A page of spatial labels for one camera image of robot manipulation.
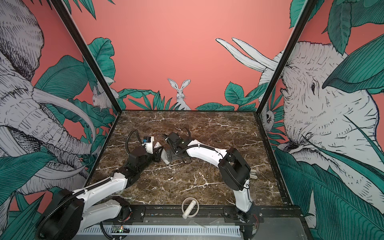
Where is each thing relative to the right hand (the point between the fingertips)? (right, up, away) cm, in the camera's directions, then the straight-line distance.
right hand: (174, 153), depth 87 cm
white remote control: (-6, 0, -3) cm, 6 cm away
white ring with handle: (+10, -25, -13) cm, 30 cm away
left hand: (-6, +5, -3) cm, 8 cm away
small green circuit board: (-23, -33, -17) cm, 44 cm away
